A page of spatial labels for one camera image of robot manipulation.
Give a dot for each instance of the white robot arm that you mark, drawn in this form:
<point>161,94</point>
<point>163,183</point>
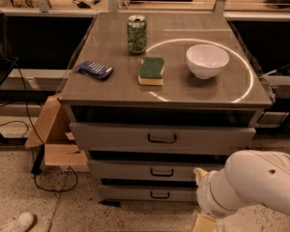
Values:
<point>247,178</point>

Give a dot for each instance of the white sneaker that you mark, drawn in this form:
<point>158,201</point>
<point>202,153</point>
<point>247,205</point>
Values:
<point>20,223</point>

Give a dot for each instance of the grey bottom drawer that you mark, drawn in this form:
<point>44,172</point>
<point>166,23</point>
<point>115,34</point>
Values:
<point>169,194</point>

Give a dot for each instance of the green yellow sponge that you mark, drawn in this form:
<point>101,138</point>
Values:
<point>151,71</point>

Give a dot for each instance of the green soda can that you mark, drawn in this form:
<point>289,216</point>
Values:
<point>137,33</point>

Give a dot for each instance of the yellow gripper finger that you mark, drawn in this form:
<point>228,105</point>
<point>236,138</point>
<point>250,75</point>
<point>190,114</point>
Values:
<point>199,174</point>

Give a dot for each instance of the brown cardboard box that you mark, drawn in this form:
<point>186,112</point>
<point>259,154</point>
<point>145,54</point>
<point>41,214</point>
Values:
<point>52,130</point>

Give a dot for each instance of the white bowl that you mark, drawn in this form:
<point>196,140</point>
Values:
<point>206,61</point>

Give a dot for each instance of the grey top drawer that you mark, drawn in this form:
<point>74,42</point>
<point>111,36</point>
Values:
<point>160,139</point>

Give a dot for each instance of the grey drawer cabinet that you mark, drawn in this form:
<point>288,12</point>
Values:
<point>233,98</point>

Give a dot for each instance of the grey drawer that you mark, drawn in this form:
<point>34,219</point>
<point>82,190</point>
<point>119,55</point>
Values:
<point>160,139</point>
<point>169,194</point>
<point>147,170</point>

